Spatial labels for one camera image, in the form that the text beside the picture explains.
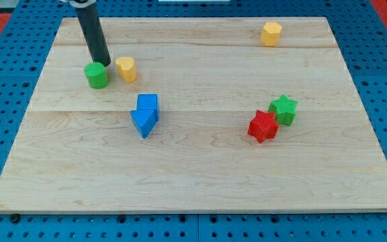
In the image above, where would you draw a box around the yellow hexagon block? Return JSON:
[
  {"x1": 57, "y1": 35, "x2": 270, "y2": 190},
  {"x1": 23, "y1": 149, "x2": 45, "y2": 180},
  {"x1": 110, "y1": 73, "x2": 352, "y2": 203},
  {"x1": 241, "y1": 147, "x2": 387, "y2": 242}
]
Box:
[{"x1": 260, "y1": 22, "x2": 282, "y2": 46}]

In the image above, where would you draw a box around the blue triangle block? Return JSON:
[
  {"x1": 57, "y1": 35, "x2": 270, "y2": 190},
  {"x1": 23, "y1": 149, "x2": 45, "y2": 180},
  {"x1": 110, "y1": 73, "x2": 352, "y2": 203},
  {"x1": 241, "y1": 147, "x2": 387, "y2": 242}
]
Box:
[{"x1": 130, "y1": 109, "x2": 157, "y2": 138}]

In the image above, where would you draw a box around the green star block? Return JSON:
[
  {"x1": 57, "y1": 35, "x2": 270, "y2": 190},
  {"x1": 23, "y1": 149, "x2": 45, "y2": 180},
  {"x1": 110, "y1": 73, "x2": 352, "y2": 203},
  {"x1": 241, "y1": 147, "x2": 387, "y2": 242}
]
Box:
[{"x1": 268, "y1": 95, "x2": 298, "y2": 126}]

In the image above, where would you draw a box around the green cylinder block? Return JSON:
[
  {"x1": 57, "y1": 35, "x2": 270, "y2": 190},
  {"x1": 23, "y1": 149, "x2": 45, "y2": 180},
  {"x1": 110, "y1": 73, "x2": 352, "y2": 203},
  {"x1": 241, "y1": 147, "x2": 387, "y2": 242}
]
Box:
[{"x1": 84, "y1": 62, "x2": 109, "y2": 89}]

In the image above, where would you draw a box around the red star block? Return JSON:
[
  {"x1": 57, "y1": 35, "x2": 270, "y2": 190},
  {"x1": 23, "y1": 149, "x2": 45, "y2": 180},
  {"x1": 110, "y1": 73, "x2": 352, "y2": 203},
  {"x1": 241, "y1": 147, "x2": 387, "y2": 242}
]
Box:
[{"x1": 247, "y1": 110, "x2": 280, "y2": 143}]

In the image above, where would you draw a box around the blue cube block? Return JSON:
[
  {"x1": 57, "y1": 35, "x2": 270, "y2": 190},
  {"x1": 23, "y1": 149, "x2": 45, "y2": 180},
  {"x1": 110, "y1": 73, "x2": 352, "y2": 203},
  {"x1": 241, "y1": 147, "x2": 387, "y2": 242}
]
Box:
[{"x1": 136, "y1": 93, "x2": 159, "y2": 121}]

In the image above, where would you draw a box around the yellow heart block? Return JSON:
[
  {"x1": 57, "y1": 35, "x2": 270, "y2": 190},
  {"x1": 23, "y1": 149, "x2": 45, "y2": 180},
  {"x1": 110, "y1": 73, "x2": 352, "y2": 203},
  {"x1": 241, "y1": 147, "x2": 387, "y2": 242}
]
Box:
[{"x1": 116, "y1": 56, "x2": 137, "y2": 83}]

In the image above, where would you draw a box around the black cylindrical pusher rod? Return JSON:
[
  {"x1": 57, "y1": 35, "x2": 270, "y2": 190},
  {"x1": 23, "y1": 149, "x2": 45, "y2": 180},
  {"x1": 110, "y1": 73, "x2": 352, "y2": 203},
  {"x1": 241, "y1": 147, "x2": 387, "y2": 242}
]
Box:
[{"x1": 71, "y1": 0, "x2": 111, "y2": 67}]

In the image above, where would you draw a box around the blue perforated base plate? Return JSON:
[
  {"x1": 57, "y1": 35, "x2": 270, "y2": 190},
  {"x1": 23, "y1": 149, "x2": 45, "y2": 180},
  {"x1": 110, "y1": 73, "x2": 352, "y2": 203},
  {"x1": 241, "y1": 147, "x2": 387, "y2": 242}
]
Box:
[{"x1": 0, "y1": 0, "x2": 387, "y2": 241}]

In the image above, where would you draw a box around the wooden board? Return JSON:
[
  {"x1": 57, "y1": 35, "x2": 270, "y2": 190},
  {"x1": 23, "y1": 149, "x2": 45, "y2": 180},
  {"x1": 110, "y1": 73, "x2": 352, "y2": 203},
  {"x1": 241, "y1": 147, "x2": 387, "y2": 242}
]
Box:
[{"x1": 0, "y1": 17, "x2": 387, "y2": 214}]

